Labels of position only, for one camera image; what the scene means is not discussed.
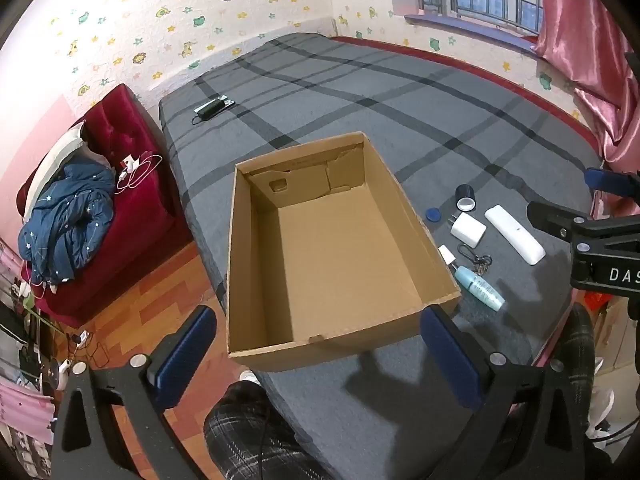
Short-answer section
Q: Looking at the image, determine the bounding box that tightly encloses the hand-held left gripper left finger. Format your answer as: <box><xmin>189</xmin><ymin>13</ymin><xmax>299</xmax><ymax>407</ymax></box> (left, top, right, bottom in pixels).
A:
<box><xmin>50</xmin><ymin>304</ymin><xmax>218</xmax><ymax>480</ymax></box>

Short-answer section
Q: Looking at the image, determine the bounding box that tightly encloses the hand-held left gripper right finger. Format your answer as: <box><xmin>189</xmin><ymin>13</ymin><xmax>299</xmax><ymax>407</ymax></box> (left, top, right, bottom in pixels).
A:
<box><xmin>420</xmin><ymin>305</ymin><xmax>616</xmax><ymax>480</ymax></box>

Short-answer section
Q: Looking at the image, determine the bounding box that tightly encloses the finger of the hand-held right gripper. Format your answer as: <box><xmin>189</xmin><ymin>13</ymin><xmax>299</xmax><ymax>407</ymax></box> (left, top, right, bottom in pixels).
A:
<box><xmin>584</xmin><ymin>167</ymin><xmax>640</xmax><ymax>199</ymax></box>
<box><xmin>527</xmin><ymin>201</ymin><xmax>640</xmax><ymax>286</ymax></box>

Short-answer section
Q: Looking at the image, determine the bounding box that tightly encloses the white remote control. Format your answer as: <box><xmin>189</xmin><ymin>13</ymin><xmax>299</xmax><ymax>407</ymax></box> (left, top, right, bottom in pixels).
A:
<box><xmin>484</xmin><ymin>204</ymin><xmax>546</xmax><ymax>264</ymax></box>

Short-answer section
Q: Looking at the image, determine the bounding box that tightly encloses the teal bottle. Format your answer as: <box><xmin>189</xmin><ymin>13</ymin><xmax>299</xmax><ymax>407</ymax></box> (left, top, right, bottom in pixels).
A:
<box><xmin>453</xmin><ymin>265</ymin><xmax>506</xmax><ymax>312</ymax></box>

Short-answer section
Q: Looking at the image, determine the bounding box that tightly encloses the large white charger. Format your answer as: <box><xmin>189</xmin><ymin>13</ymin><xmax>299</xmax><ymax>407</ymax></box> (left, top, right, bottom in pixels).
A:
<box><xmin>450</xmin><ymin>212</ymin><xmax>487</xmax><ymax>249</ymax></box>

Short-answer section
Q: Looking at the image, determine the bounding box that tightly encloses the bunch of keys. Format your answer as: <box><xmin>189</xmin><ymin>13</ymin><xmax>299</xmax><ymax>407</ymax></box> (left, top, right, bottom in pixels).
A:
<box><xmin>457</xmin><ymin>243</ymin><xmax>493</xmax><ymax>275</ymax></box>

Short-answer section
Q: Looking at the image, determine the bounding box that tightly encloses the black tape roll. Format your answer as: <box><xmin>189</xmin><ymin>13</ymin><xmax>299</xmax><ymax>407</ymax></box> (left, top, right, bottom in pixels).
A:
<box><xmin>455</xmin><ymin>184</ymin><xmax>477</xmax><ymax>212</ymax></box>

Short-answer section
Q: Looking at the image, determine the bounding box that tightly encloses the cardboard box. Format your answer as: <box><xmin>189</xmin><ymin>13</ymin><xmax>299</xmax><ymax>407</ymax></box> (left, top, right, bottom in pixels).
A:
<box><xmin>226</xmin><ymin>131</ymin><xmax>461</xmax><ymax>373</ymax></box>

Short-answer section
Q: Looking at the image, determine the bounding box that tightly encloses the person's left leg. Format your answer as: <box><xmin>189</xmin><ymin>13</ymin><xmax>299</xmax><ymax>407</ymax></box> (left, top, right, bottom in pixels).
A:
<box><xmin>204</xmin><ymin>380</ymin><xmax>331</xmax><ymax>480</ymax></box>

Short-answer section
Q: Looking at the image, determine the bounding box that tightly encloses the white round appliance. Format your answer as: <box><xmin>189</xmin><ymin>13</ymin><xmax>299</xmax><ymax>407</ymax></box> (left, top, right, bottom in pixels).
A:
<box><xmin>37</xmin><ymin>360</ymin><xmax>72</xmax><ymax>392</ymax></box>

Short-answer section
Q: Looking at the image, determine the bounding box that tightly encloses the white plastic bag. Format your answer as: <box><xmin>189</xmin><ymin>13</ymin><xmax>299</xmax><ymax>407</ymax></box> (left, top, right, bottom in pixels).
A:
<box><xmin>586</xmin><ymin>389</ymin><xmax>619</xmax><ymax>443</ymax></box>

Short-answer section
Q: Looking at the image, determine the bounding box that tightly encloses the red velvet sofa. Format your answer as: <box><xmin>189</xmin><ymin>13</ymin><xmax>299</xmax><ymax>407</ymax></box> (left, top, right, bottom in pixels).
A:
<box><xmin>15</xmin><ymin>83</ymin><xmax>193</xmax><ymax>328</ymax></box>

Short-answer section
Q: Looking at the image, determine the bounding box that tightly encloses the pink satin curtain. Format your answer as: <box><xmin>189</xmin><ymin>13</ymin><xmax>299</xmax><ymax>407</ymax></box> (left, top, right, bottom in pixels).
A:
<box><xmin>532</xmin><ymin>0</ymin><xmax>640</xmax><ymax>171</ymax></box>

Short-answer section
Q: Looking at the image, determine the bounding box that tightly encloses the cluttered side table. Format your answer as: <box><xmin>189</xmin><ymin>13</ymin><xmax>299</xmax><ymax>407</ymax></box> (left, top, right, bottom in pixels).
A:
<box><xmin>0</xmin><ymin>240</ymin><xmax>48</xmax><ymax>386</ymax></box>

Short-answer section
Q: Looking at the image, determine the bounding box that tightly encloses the pink cloth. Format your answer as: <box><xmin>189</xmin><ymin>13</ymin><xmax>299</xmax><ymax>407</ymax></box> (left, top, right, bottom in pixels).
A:
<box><xmin>0</xmin><ymin>382</ymin><xmax>56</xmax><ymax>447</ymax></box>

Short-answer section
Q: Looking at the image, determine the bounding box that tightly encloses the dark blue star-print quilt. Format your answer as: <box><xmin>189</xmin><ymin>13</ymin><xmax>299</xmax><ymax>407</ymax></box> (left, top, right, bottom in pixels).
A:
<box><xmin>17</xmin><ymin>160</ymin><xmax>115</xmax><ymax>283</ymax></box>

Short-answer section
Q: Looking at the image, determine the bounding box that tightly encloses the purple window sill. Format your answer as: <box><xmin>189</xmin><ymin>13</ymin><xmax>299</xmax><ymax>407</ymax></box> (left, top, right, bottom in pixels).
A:
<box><xmin>404</xmin><ymin>12</ymin><xmax>538</xmax><ymax>56</ymax></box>

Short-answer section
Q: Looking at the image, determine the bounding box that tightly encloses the grey-brown cloth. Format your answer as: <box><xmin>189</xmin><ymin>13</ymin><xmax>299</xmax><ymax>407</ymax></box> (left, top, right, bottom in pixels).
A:
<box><xmin>82</xmin><ymin>141</ymin><xmax>110</xmax><ymax>167</ymax></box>

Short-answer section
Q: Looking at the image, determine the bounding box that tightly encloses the white pillow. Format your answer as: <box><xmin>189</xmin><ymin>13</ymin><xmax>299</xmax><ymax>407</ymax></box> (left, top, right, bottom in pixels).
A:
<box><xmin>25</xmin><ymin>121</ymin><xmax>88</xmax><ymax>206</ymax></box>

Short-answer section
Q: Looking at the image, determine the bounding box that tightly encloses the bed with grey plaid blanket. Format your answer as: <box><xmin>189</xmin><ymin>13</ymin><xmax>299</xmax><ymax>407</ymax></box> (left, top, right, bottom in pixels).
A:
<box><xmin>159</xmin><ymin>32</ymin><xmax>603</xmax><ymax>480</ymax></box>

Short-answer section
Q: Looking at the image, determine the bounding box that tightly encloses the black floor cable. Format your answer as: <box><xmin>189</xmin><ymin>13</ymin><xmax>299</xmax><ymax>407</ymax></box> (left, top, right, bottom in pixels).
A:
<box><xmin>70</xmin><ymin>341</ymin><xmax>117</xmax><ymax>368</ymax></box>

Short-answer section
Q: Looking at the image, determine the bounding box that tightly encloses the white charging cable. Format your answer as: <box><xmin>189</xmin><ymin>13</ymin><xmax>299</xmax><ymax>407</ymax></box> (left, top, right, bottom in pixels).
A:
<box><xmin>116</xmin><ymin>152</ymin><xmax>163</xmax><ymax>193</ymax></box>

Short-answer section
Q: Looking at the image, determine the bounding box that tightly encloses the black power bank with cable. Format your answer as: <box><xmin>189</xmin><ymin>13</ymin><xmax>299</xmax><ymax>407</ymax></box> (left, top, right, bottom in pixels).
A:
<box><xmin>192</xmin><ymin>99</ymin><xmax>227</xmax><ymax>123</ymax></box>

